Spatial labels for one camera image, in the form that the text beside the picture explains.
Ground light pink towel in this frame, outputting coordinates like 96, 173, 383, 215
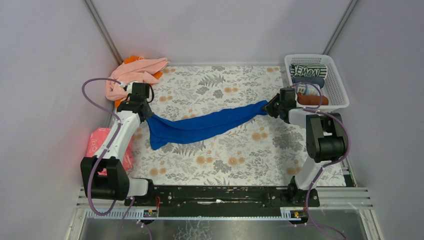
105, 57, 170, 102

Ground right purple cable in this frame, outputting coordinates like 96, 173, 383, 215
291, 81, 351, 240

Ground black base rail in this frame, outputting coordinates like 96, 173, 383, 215
133, 185, 320, 218

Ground purple cable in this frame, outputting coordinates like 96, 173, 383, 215
291, 81, 351, 240
81, 78, 135, 240

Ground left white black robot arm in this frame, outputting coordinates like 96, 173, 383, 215
80, 81, 154, 201

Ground brown towel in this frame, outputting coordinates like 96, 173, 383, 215
296, 92, 329, 106

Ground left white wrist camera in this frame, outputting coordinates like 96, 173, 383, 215
119, 81, 135, 97

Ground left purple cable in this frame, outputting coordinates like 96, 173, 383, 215
81, 78, 135, 240

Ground orange blue rabbit towel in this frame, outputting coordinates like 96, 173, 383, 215
294, 83, 321, 96

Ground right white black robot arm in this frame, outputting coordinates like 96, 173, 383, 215
263, 87, 350, 201

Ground dark blue rolled towel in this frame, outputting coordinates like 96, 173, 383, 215
291, 76, 325, 89

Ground striped lemon rolled towel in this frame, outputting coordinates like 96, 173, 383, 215
289, 62, 328, 79

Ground white plastic basket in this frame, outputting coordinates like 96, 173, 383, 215
284, 54, 350, 112

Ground pink patterned towel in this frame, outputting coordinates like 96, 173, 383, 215
85, 127, 134, 171

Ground floral table mat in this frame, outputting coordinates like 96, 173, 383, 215
124, 66, 308, 186

